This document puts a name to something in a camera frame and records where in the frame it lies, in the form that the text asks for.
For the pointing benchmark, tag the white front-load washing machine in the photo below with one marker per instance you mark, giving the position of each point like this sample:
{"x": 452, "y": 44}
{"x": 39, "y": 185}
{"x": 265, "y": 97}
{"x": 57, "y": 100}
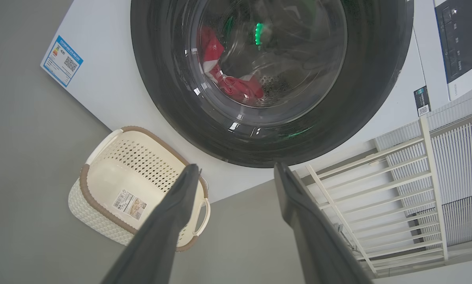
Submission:
{"x": 113, "y": 90}

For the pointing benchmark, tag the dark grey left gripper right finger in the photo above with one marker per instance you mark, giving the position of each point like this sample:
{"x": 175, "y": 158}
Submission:
{"x": 315, "y": 240}

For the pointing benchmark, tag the cream laundry basket brown rim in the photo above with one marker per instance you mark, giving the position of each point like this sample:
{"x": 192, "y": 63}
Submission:
{"x": 102, "y": 185}

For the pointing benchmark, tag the white slatted rack frame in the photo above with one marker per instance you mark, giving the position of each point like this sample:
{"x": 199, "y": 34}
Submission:
{"x": 427, "y": 157}

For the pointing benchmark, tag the glass washer door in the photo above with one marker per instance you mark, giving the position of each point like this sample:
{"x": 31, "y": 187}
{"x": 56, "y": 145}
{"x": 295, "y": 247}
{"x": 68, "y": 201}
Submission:
{"x": 169, "y": 110}

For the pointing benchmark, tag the red and white garment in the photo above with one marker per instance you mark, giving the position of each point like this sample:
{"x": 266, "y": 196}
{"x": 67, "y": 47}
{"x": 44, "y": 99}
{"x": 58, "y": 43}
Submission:
{"x": 240, "y": 88}

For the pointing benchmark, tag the blue energy label sticker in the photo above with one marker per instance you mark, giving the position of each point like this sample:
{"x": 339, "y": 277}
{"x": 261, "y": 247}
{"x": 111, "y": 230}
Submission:
{"x": 62, "y": 61}

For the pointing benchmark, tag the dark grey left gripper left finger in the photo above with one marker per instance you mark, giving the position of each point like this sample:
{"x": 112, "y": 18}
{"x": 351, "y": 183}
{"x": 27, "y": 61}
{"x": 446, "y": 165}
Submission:
{"x": 161, "y": 236}

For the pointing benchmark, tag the black QR code sticker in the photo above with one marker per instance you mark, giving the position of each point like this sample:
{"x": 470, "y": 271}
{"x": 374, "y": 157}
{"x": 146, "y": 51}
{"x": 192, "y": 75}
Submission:
{"x": 422, "y": 100}

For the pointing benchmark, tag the black washer control panel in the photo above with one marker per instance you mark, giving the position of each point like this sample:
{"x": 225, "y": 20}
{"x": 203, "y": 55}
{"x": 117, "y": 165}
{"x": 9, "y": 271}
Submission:
{"x": 461, "y": 39}

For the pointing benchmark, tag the white printed instruction sticker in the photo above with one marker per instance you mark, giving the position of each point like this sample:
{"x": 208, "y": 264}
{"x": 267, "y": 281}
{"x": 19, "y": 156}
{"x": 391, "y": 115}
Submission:
{"x": 129, "y": 204}

